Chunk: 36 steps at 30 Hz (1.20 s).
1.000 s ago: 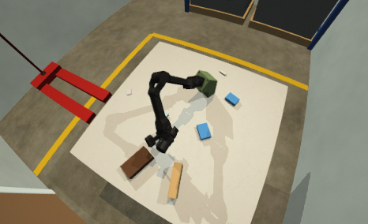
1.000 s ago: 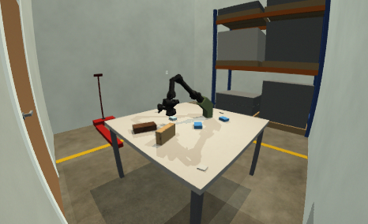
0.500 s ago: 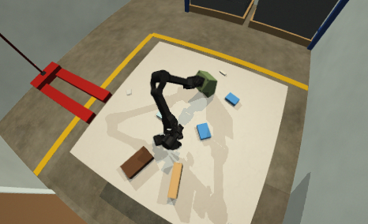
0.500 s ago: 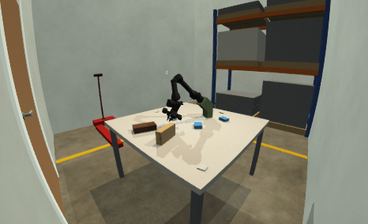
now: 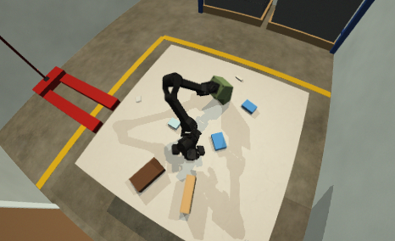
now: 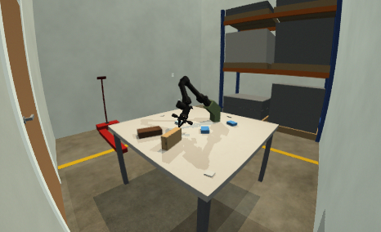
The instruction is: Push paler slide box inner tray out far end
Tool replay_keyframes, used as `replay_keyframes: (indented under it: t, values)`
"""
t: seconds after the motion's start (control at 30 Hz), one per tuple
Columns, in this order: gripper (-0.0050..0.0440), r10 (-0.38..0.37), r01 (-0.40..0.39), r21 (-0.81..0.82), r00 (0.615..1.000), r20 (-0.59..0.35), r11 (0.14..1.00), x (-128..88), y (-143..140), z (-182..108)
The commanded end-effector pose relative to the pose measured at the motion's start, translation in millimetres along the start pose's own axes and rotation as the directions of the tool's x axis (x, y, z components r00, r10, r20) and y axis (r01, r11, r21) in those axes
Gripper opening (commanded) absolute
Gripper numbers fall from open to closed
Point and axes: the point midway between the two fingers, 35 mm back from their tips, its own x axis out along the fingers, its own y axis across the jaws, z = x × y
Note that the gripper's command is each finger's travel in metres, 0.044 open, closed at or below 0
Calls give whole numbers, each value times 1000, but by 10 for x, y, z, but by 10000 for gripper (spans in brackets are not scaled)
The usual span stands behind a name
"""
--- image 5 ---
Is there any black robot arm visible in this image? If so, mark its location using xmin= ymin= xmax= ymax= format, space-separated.
xmin=162 ymin=72 xmax=220 ymax=161

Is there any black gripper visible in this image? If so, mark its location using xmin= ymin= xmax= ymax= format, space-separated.
xmin=171 ymin=144 xmax=205 ymax=158

